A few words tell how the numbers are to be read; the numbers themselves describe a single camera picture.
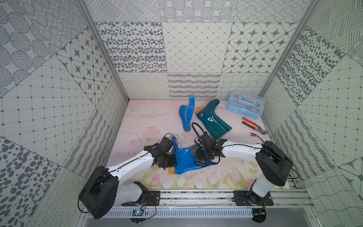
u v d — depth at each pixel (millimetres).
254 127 1035
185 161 844
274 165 452
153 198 734
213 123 1030
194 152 843
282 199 753
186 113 869
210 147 677
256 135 989
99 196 403
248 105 1030
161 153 625
